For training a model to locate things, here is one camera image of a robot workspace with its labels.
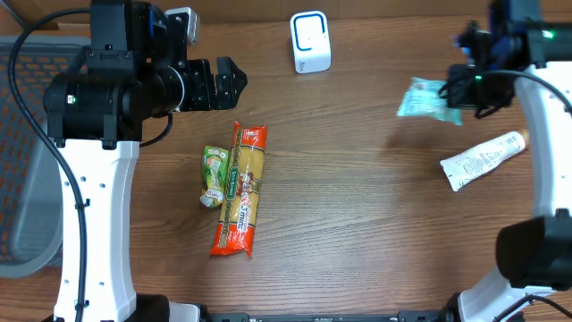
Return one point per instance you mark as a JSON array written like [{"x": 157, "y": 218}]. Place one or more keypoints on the white barcode scanner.
[{"x": 310, "y": 42}]

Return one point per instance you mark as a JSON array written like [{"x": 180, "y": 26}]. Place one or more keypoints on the green juice pouch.
[{"x": 215, "y": 163}]

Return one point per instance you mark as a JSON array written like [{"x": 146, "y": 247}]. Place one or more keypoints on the teal snack packet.
[{"x": 422, "y": 100}]

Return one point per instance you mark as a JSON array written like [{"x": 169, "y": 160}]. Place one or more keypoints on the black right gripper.
[{"x": 467, "y": 85}]

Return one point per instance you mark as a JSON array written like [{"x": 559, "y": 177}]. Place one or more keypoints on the grey plastic basket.
[{"x": 31, "y": 190}]

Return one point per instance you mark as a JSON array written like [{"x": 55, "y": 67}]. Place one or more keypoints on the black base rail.
[{"x": 402, "y": 316}]

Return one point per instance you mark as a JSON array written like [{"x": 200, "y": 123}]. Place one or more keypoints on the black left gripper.
[{"x": 207, "y": 85}]

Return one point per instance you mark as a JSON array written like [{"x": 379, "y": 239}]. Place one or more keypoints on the orange spaghetti packet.
[{"x": 238, "y": 219}]

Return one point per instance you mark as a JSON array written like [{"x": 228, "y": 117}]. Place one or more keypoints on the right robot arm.
[{"x": 524, "y": 57}]

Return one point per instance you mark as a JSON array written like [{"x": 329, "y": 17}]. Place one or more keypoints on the white tube with gold cap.
[{"x": 481, "y": 159}]

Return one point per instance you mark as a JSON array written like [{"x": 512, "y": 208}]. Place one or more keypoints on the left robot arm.
[{"x": 135, "y": 68}]

